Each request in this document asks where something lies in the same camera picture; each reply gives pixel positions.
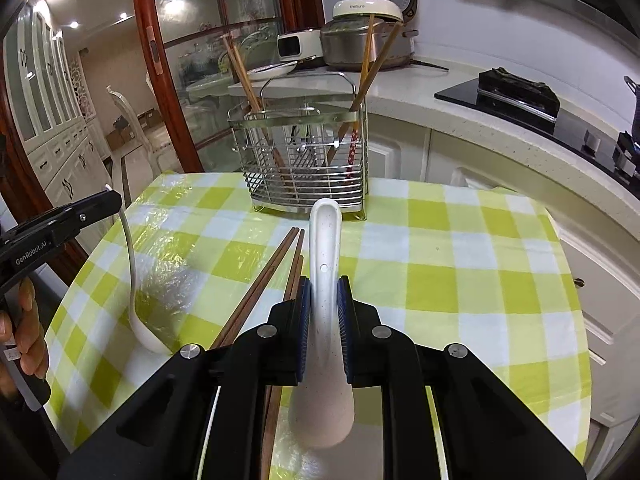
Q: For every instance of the white plate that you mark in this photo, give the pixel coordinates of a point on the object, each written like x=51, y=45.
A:
x=272, y=71

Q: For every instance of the green checked tablecloth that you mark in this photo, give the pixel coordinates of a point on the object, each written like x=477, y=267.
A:
x=450, y=285

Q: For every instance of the red wooden door frame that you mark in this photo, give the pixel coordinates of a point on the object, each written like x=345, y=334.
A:
x=30, y=180

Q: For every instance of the white wall cabinet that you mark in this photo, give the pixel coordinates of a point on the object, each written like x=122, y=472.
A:
x=55, y=110

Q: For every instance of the small white oven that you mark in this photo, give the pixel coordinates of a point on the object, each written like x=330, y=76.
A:
x=305, y=42

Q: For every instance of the brown wooden chopstick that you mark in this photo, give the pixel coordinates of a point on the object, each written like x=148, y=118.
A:
x=380, y=57
x=267, y=440
x=258, y=280
x=270, y=280
x=276, y=410
x=245, y=70
x=239, y=72

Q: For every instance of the white ladle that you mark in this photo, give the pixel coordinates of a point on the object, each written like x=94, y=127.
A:
x=150, y=340

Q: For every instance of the floral patterned wooden chopstick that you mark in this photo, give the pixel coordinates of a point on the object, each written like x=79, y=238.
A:
x=364, y=70

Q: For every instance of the person's left hand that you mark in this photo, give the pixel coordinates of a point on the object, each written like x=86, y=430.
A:
x=35, y=340

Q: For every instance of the small metal block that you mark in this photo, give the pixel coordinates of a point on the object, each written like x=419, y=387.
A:
x=593, y=142

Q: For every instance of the black burner cover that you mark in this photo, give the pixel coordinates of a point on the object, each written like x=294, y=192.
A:
x=515, y=90

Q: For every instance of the black glass cooktop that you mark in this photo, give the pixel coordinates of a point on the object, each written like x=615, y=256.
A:
x=565, y=130

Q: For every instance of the white dining chair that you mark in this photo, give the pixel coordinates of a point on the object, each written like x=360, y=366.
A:
x=135, y=125

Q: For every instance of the white speckled soup spoon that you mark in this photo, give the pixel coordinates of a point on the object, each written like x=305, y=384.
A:
x=325, y=240

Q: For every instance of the silver cooking pot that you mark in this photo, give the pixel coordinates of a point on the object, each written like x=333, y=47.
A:
x=340, y=45

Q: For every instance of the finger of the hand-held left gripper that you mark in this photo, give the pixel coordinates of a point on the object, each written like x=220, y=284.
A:
x=90, y=205
x=95, y=220

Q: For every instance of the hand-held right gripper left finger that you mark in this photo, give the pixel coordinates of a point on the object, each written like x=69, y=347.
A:
x=306, y=330

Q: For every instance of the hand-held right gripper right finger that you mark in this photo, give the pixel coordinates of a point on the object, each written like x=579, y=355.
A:
x=345, y=330

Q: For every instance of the white kitchen base cabinet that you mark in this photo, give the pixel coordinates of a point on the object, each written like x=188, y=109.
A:
x=600, y=285

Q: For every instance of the cardboard boxes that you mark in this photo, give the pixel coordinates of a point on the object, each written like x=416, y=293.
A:
x=125, y=132

